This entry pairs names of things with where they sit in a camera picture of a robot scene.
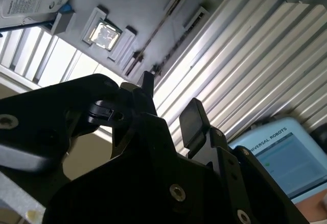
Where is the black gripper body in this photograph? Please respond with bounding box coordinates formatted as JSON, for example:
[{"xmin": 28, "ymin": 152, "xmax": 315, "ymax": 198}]
[{"xmin": 42, "ymin": 154, "xmax": 231, "ymax": 224}]

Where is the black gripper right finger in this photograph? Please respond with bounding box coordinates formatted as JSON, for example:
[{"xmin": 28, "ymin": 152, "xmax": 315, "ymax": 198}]
[{"xmin": 178, "ymin": 97, "xmax": 310, "ymax": 224}]

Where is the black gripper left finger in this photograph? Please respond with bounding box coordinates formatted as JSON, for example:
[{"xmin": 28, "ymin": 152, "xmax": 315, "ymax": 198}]
[{"xmin": 0, "ymin": 70, "xmax": 180, "ymax": 174}]

